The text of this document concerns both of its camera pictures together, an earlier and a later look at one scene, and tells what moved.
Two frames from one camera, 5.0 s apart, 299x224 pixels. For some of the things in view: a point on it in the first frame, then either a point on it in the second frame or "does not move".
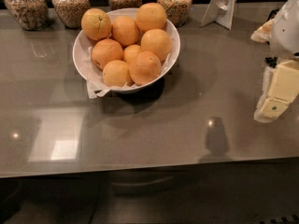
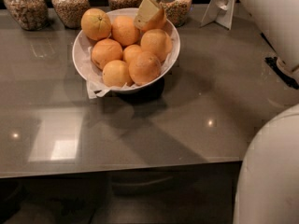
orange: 150,16 does not move
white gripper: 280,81 -> 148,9
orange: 96,24 does not move
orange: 157,42 does not move
